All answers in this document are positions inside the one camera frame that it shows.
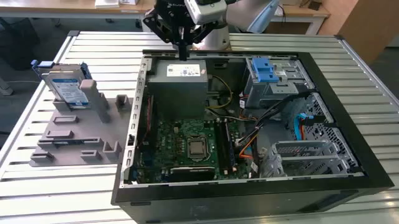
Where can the black RAM stick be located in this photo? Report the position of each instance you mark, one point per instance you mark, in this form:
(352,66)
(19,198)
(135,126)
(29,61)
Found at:
(230,149)

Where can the grey parts rack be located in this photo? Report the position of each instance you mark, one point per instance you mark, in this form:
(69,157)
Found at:
(87,130)

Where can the green motherboard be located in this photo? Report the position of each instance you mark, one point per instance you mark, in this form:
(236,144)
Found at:
(171,140)

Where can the grey power supply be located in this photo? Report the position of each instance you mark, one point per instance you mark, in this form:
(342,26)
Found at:
(174,98)

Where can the dark blue RAM stick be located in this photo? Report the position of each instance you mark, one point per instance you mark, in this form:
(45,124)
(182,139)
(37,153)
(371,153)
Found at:
(67,141)

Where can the metal disk bay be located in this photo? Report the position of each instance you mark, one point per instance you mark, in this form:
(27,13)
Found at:
(276,163)

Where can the white table foot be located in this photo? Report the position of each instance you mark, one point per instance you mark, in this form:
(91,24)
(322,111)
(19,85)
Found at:
(5,88)

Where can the silver CPU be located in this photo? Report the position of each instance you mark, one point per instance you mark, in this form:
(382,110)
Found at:
(196,148)

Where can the flat white box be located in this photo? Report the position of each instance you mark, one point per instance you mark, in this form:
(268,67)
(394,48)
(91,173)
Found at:
(130,2)

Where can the hard disk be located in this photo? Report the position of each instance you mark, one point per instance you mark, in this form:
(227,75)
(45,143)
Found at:
(67,88)

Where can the black graphics card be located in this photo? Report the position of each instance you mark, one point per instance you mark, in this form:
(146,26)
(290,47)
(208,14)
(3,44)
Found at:
(191,173)

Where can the blue drive latch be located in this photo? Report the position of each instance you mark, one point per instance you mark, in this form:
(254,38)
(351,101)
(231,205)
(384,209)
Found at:
(264,70)

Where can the small wooden desk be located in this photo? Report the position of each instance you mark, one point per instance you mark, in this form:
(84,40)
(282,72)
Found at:
(306,11)

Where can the metal drive cage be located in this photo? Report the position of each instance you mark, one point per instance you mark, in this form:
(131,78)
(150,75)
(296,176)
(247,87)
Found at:
(280,93)

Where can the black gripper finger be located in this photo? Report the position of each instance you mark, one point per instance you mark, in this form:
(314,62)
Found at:
(204,32)
(152,24)

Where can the black waste bin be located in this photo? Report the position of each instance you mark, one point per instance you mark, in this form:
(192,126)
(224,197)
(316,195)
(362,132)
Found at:
(19,46)

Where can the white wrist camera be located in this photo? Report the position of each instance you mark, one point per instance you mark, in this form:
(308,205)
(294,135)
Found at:
(208,11)

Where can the wooden cabinet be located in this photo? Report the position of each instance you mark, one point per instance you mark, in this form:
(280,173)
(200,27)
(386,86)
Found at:
(367,28)

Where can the black PC case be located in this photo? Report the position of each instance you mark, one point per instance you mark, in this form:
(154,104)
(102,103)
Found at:
(218,200)

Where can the CPU socket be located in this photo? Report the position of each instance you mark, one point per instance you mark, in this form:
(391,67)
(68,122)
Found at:
(196,137)

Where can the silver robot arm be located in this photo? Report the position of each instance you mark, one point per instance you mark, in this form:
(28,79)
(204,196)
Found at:
(222,32)

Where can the long wooden desk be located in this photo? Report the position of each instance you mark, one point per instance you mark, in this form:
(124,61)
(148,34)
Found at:
(61,10)

